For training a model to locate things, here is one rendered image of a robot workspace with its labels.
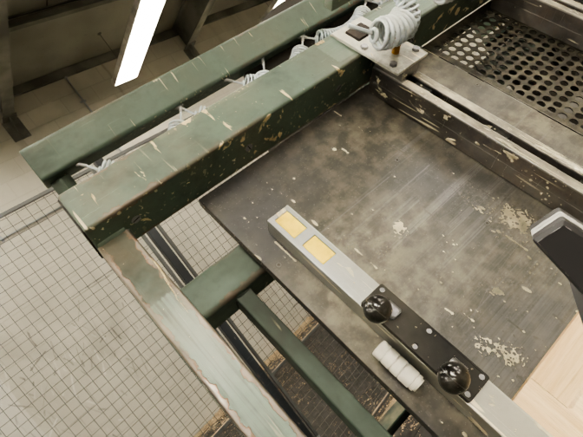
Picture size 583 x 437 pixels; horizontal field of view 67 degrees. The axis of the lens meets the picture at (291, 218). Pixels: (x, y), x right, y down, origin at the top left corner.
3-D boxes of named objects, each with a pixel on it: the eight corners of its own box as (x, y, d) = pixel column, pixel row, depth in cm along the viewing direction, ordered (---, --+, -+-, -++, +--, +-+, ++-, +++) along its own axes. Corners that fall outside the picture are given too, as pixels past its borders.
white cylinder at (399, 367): (370, 356, 68) (410, 395, 65) (373, 350, 66) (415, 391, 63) (383, 343, 70) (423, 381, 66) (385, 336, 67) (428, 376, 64)
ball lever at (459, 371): (459, 387, 63) (455, 404, 51) (437, 368, 64) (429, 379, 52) (476, 368, 62) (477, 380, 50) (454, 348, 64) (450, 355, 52)
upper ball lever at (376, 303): (393, 328, 68) (376, 330, 56) (375, 310, 69) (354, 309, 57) (409, 309, 67) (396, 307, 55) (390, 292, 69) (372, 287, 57)
